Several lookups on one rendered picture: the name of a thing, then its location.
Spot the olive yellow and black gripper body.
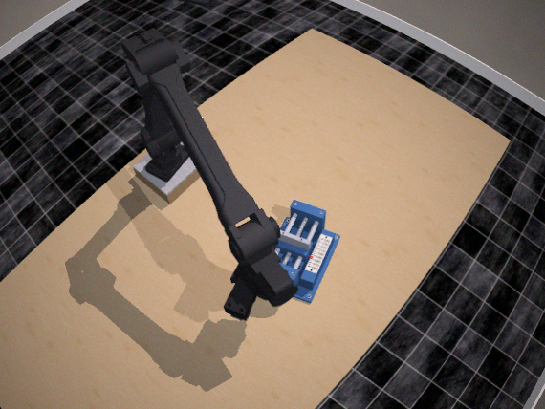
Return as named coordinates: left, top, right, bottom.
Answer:
left=230, top=273, right=267, bottom=299

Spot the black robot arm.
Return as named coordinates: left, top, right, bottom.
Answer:
left=121, top=28, right=298, bottom=321

